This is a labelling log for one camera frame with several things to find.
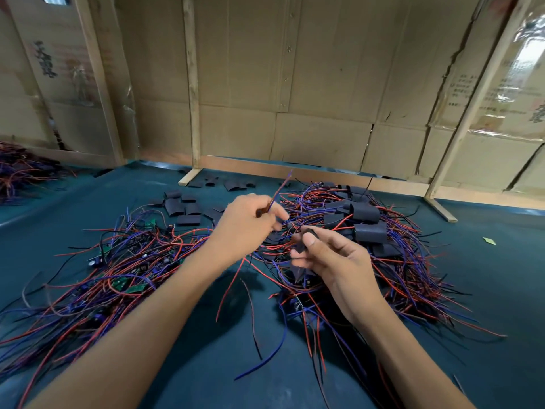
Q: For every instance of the pile of unsleeved wired boards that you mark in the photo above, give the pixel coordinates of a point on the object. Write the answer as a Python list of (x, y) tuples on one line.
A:
[(94, 277)]

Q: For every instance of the pile of sleeved wired boards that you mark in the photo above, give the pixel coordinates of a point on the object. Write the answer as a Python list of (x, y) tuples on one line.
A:
[(366, 213)]

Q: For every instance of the pile of black sleeve pieces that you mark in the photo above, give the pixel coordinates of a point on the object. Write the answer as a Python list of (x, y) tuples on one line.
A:
[(175, 206)]

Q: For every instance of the person's left hand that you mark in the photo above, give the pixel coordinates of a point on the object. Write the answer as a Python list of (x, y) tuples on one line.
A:
[(243, 230)]

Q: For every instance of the wide wooden post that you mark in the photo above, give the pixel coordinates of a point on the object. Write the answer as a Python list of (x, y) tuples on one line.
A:
[(100, 81)]

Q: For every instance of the person's left forearm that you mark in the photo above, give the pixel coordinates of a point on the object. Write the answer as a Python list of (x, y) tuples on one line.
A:
[(119, 345)]

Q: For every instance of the small green scrap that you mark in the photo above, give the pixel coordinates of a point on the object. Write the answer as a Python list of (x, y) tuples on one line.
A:
[(489, 241)]

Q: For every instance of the person's right forearm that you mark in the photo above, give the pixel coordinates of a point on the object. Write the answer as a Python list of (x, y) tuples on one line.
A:
[(409, 362)]

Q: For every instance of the pale slanted wooden post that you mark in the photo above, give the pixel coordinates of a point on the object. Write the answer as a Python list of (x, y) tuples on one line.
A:
[(477, 98)]

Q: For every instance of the wooden ledge board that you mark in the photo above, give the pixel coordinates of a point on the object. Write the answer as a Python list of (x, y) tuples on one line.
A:
[(341, 174)]

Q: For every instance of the clear plastic sheet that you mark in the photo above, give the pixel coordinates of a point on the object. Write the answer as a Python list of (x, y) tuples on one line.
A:
[(524, 72)]

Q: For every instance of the thin wooden post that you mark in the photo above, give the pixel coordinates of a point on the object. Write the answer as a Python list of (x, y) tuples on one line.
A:
[(192, 81)]

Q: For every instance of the person's right hand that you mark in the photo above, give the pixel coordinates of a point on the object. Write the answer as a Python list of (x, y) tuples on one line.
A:
[(341, 272)]

